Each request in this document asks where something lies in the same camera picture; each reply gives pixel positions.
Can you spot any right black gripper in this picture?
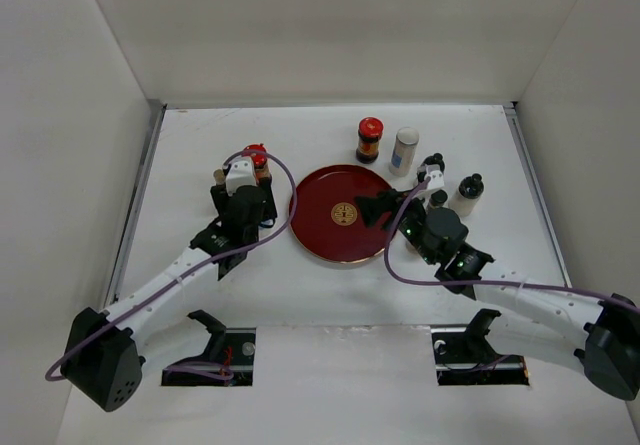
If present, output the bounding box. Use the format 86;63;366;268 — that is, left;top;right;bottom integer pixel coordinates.
353;185;438;265

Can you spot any red lid sauce jar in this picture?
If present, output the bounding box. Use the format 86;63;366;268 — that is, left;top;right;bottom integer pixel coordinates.
356;117;384;164
243;143;271;182

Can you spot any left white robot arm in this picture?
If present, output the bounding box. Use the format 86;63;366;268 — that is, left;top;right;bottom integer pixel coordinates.
54;178;277;412

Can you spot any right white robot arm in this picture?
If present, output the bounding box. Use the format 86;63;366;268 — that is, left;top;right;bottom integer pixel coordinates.
355;189;639;401

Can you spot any small yellow liquid bottle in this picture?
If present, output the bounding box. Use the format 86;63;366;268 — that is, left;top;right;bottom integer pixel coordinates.
213;169;226;186

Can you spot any red round tray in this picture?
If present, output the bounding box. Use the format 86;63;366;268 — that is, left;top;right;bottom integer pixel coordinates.
289;164;391;264

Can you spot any black cap brown spice bottle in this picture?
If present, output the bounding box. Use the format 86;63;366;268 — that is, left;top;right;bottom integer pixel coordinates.
427;190;448;210

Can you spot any white lid spice jar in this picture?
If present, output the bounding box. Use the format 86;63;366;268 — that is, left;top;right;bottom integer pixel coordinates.
389;127;420;177

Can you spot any black cap grinder bottle left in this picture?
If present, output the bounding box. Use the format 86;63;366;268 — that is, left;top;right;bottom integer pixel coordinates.
422;152;445;172

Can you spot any black cap grinder bottle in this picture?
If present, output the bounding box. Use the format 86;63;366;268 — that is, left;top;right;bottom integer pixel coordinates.
450;173;484;217
422;152;445;172

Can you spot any black cap grinder bottle right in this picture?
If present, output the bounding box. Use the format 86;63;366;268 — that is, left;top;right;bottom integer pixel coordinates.
450;173;484;217

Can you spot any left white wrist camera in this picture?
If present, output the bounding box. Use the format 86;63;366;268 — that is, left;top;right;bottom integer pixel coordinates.
225;157;256;196

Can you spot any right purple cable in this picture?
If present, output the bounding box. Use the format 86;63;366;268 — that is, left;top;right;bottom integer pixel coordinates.
383;178;640;311

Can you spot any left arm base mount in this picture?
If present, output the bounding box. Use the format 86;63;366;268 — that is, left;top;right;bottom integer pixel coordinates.
161;310;257;387

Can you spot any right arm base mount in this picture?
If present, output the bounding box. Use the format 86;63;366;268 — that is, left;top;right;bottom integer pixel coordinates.
431;309;529;386

